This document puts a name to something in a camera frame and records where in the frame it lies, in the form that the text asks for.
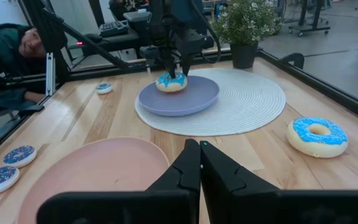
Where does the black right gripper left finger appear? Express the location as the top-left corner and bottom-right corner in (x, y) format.
(36, 139), (201, 224)

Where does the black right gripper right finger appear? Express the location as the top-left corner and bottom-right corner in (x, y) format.
(200, 140), (358, 224)

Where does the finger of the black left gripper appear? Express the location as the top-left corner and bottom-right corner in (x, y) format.
(161, 49), (177, 79)
(181, 55), (195, 77)

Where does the large blue frosted donut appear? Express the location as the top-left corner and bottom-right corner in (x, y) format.
(155, 72), (188, 93)

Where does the small blue frosted donut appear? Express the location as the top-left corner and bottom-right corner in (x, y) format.
(96, 82), (114, 95)

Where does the large blue drizzled donut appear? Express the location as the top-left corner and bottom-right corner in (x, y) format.
(286, 116), (349, 159)

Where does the lavender purple plate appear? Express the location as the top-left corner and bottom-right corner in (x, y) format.
(137, 75), (221, 118)

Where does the black desk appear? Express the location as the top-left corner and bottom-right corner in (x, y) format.
(67, 29), (142, 60)

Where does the potted green plant black pot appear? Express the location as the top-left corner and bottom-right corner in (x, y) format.
(211, 0), (282, 70)

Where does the black keyboard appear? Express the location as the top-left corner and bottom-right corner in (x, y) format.
(99, 20), (130, 38)

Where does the white round woven placemat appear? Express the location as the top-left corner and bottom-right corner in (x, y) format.
(134, 67), (287, 137)

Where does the pink plate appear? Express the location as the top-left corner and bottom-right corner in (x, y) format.
(17, 136), (171, 224)

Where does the black rolling stand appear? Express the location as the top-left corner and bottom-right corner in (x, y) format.
(287, 0), (331, 37)

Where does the blue sprinkled cookie upper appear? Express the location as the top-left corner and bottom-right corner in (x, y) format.
(2, 145), (38, 169)

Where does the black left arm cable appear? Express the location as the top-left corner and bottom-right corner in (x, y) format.
(190, 0), (223, 65)

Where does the black clamp handle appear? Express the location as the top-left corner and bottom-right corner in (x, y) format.
(19, 105), (45, 118)
(277, 52), (305, 70)

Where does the aluminium extrusion post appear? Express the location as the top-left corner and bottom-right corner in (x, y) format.
(45, 52), (57, 96)

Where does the black metal table frame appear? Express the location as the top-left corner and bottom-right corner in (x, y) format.
(0, 0), (358, 164)

